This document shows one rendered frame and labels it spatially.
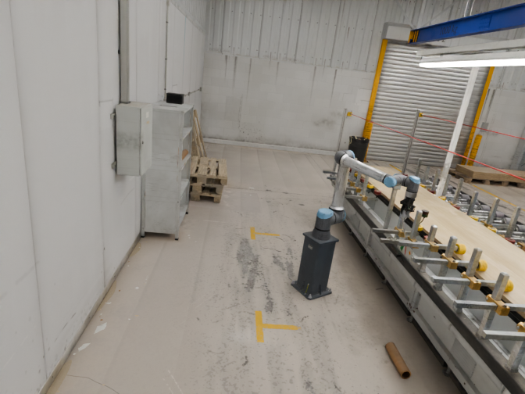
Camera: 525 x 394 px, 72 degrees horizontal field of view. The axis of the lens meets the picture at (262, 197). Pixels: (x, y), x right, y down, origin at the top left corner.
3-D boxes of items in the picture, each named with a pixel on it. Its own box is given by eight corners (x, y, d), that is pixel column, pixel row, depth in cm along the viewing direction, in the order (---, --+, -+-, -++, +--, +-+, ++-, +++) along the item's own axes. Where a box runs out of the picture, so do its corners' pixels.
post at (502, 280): (477, 344, 215) (505, 274, 199) (474, 339, 218) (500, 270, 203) (483, 344, 215) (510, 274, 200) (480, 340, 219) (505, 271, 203)
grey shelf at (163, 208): (141, 237, 434) (141, 106, 384) (157, 210, 519) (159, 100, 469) (178, 240, 438) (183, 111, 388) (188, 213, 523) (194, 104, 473)
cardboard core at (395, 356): (401, 370, 267) (386, 342, 295) (399, 378, 269) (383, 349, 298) (412, 370, 268) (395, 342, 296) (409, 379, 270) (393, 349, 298)
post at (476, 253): (455, 313, 238) (477, 249, 222) (452, 310, 241) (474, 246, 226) (460, 314, 238) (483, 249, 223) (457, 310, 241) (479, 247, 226)
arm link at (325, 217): (311, 225, 349) (314, 209, 344) (322, 222, 361) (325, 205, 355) (323, 231, 339) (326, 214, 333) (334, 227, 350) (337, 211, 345)
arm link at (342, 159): (330, 149, 327) (396, 177, 284) (338, 148, 336) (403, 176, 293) (326, 161, 332) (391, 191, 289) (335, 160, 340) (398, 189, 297)
